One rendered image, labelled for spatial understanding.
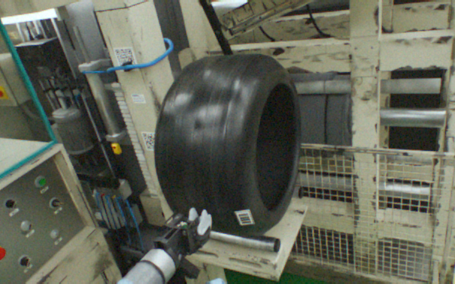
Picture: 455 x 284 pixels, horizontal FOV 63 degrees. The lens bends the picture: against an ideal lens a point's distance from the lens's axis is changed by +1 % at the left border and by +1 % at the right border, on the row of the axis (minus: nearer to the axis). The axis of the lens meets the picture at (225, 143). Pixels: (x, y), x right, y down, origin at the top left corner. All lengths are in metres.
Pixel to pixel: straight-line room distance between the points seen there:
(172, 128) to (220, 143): 0.15
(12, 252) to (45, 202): 0.18
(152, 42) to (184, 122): 0.32
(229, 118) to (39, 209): 0.78
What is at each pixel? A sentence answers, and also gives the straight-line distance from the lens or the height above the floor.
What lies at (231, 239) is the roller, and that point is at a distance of 1.26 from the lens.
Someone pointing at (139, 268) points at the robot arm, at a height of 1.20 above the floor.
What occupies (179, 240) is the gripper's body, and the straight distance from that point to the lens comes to 0.90.
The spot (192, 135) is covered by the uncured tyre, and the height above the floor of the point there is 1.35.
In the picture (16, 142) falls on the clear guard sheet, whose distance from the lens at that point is 1.32.
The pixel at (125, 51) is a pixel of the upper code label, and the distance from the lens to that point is 1.18.
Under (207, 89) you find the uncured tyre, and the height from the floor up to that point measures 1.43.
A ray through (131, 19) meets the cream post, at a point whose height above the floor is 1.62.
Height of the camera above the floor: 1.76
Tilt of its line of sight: 28 degrees down
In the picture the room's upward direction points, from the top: 12 degrees counter-clockwise
